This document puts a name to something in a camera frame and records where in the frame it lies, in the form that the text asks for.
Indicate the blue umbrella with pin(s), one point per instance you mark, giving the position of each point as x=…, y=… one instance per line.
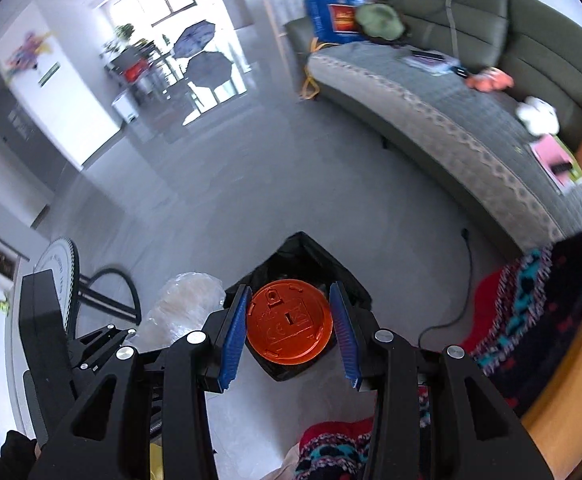
x=193, y=39

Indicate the green hat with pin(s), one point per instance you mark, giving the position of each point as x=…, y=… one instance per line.
x=378, y=20

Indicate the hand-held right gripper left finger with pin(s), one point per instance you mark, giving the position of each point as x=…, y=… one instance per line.
x=236, y=335

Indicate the orange round plastic lid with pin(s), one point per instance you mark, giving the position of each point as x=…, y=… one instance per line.
x=288, y=322

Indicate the white bin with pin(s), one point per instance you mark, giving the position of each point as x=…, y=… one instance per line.
x=125, y=107

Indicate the colourful wall poster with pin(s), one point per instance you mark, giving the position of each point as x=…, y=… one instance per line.
x=28, y=52

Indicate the purple flat package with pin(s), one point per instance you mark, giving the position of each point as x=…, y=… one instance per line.
x=428, y=64

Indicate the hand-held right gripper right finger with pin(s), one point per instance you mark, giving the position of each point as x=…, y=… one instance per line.
x=346, y=340

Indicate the dark side table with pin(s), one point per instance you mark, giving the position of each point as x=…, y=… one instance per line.
x=146, y=82

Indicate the pink notebook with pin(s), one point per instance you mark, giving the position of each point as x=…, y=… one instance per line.
x=546, y=152

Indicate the red box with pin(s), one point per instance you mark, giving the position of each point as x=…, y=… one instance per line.
x=136, y=70

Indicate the white soft item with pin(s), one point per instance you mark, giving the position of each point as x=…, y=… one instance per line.
x=536, y=115

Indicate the green sofa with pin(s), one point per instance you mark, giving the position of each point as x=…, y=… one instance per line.
x=531, y=35

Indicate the black trash bag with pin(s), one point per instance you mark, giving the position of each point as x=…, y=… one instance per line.
x=303, y=260

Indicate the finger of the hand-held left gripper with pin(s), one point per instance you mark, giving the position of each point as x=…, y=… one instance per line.
x=101, y=341

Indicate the small black remote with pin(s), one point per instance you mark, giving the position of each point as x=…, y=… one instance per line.
x=560, y=166

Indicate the large crumpled clear plastic bag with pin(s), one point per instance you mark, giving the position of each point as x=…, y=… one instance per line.
x=181, y=310

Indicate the grey quilted sofa cover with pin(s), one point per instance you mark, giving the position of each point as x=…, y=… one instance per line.
x=421, y=100

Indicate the orange cloth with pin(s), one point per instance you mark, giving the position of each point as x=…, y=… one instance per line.
x=491, y=80

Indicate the grey umbrella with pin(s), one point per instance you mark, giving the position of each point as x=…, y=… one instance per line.
x=210, y=71

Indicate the blue shopping bag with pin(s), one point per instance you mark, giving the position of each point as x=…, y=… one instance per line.
x=321, y=20

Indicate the potted plant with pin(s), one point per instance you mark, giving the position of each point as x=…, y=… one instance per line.
x=118, y=40

